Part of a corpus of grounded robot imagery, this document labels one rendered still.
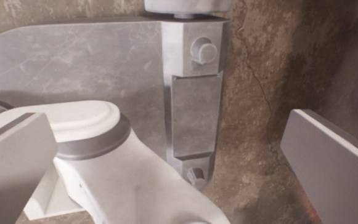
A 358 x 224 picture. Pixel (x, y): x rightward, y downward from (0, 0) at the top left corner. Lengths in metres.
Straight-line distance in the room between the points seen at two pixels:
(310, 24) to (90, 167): 0.78
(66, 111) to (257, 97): 0.65
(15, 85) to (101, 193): 0.32
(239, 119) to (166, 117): 0.40
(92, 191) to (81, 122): 0.11
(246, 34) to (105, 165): 0.57
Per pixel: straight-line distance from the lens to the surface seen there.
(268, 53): 0.78
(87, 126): 0.35
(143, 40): 0.45
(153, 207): 0.24
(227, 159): 0.95
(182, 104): 0.49
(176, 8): 0.43
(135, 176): 0.30
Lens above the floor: 0.61
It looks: 58 degrees down
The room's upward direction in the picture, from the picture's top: 156 degrees clockwise
